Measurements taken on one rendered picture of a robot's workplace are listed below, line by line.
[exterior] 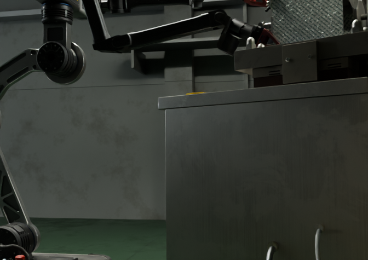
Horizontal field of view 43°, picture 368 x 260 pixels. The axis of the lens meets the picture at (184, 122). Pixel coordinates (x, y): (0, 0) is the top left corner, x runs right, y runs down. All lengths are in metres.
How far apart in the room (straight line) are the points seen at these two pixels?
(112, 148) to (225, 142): 3.97
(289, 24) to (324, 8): 0.12
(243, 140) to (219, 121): 0.10
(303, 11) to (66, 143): 4.23
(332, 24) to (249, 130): 0.46
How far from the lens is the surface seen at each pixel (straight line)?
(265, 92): 1.32
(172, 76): 5.00
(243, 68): 1.43
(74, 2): 2.19
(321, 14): 1.58
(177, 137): 1.47
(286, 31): 1.61
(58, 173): 5.54
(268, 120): 1.31
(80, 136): 5.43
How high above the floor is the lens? 0.71
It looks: 4 degrees up
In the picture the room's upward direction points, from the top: 1 degrees counter-clockwise
